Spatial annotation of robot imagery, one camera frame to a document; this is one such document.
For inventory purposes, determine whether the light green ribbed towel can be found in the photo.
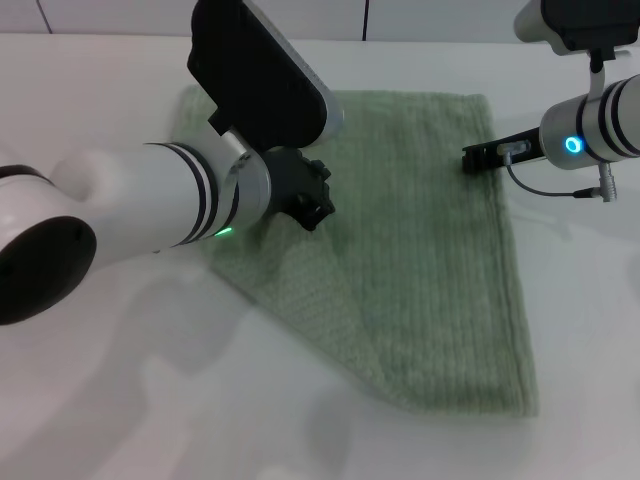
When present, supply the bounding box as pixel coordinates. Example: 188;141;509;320
172;84;542;419

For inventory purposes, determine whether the grey right arm cable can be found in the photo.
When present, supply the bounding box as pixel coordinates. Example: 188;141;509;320
496;141;619;204

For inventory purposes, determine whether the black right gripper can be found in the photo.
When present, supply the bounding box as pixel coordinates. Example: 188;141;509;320
462;128;547;175

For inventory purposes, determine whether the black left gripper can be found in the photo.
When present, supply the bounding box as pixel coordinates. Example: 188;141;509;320
263;148;337;233

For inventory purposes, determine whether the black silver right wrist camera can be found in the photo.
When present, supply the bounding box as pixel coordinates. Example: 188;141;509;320
514;0;634;62

